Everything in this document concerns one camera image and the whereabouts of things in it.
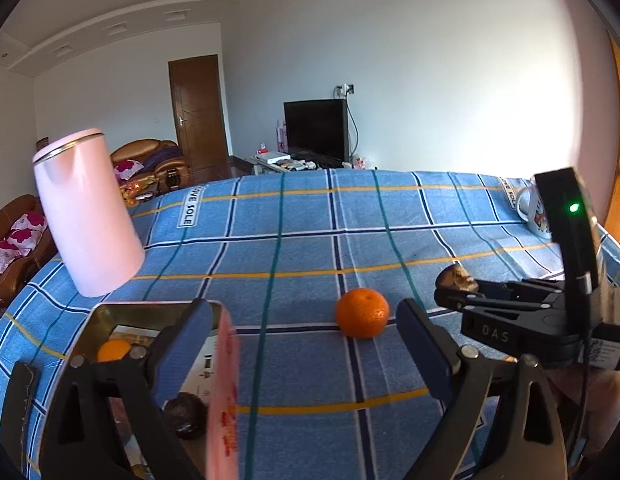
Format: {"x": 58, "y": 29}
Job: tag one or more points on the pink electric kettle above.
{"x": 89, "y": 220}

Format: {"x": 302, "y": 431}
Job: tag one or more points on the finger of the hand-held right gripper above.
{"x": 515, "y": 286}
{"x": 455, "y": 300}

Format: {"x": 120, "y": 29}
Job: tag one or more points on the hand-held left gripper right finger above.
{"x": 422, "y": 355}

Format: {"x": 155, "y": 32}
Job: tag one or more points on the printed paper leaflet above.
{"x": 204, "y": 370}

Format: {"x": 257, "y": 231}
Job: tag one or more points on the white printed mug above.
{"x": 532, "y": 215}

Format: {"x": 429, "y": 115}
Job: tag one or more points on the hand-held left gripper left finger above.
{"x": 187, "y": 355}

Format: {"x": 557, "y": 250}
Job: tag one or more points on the person's right hand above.
{"x": 600, "y": 410}

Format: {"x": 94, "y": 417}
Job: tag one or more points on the low television stand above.
{"x": 290, "y": 162}

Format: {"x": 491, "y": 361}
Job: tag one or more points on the black television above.
{"x": 315, "y": 127}

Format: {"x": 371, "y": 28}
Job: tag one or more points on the orange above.
{"x": 363, "y": 313}
{"x": 113, "y": 350}

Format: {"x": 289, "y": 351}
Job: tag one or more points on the purple blanket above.
{"x": 162, "y": 152}

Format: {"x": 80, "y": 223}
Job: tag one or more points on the brown leather armchair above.
{"x": 154, "y": 170}

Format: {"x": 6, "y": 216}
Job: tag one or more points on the orange snack bags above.
{"x": 134, "y": 191}

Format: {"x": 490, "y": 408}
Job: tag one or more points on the pink floral pillow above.
{"x": 17, "y": 232}
{"x": 127, "y": 167}

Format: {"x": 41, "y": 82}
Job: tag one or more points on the brown wooden door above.
{"x": 199, "y": 110}

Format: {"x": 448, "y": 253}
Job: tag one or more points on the pink plastic bag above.
{"x": 360, "y": 162}

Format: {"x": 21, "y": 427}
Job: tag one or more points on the pink tin box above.
{"x": 222, "y": 385}

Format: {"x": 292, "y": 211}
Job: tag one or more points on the pink bottle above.
{"x": 280, "y": 132}

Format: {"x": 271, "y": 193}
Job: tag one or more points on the chocolate coated cake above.
{"x": 457, "y": 277}

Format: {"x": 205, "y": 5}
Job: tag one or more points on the dark round fruit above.
{"x": 185, "y": 417}

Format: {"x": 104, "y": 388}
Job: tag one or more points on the blue plaid tablecloth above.
{"x": 300, "y": 260}

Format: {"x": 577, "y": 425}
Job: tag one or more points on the brown leather sofa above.
{"x": 9, "y": 280}

